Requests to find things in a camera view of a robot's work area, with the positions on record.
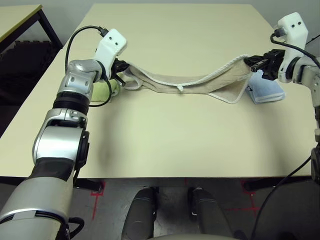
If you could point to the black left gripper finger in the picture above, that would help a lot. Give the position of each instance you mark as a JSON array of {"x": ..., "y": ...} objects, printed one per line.
[
  {"x": 125, "y": 69},
  {"x": 125, "y": 64}
]

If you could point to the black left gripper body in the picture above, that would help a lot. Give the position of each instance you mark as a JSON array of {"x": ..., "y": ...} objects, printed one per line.
[{"x": 118, "y": 71}]

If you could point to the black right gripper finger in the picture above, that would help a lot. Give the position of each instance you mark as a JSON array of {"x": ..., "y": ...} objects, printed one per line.
[
  {"x": 255, "y": 63},
  {"x": 255, "y": 58}
]

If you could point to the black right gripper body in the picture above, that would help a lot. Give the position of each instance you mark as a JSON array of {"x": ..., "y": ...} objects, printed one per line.
[{"x": 272, "y": 65}]

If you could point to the beige towel with white trim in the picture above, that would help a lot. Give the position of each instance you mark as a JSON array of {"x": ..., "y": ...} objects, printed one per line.
[{"x": 190, "y": 87}]

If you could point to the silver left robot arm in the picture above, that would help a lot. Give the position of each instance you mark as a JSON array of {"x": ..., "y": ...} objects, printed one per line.
[{"x": 77, "y": 70}]

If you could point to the folded light blue towel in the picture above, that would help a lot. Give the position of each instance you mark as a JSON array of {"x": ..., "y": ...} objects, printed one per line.
[{"x": 265, "y": 90}]

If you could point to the folded green towel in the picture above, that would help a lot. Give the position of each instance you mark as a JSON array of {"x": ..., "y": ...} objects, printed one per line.
[{"x": 100, "y": 91}]

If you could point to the black foam floor mat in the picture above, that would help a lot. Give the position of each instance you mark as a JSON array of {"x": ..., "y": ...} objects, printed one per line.
[{"x": 30, "y": 65}]

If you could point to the black table foot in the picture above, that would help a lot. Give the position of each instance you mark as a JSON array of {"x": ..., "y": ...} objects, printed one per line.
[
  {"x": 275, "y": 185},
  {"x": 90, "y": 185}
]

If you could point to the dark grey robot left leg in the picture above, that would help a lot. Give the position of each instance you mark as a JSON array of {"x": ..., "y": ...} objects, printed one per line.
[{"x": 140, "y": 212}]

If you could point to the dark grey robot leg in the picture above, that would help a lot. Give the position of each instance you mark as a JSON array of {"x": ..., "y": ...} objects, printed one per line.
[
  {"x": 210, "y": 212},
  {"x": 140, "y": 212}
]

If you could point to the dark grey robot right leg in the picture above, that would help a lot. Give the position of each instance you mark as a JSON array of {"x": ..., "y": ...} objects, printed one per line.
[{"x": 210, "y": 212}]

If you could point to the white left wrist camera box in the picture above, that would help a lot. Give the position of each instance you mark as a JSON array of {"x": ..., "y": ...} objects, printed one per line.
[{"x": 112, "y": 43}]

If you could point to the side table with black frame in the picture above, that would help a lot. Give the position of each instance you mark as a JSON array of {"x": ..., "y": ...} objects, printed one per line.
[{"x": 15, "y": 17}]

